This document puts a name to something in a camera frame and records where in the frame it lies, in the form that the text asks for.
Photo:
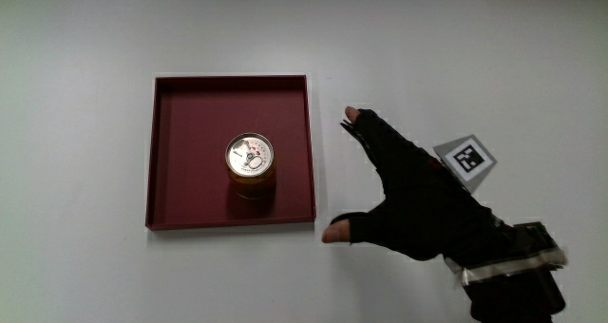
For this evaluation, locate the golden red bull can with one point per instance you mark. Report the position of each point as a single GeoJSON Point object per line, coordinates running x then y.
{"type": "Point", "coordinates": [250, 164]}

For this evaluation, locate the person's right hand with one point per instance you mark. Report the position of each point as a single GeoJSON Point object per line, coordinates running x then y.
{"type": "Point", "coordinates": [418, 209]}

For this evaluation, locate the person's right forearm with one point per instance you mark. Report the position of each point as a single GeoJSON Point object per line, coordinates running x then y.
{"type": "Point", "coordinates": [513, 285]}

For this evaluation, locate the dark red square plate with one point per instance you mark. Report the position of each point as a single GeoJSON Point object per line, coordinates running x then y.
{"type": "Point", "coordinates": [190, 142]}

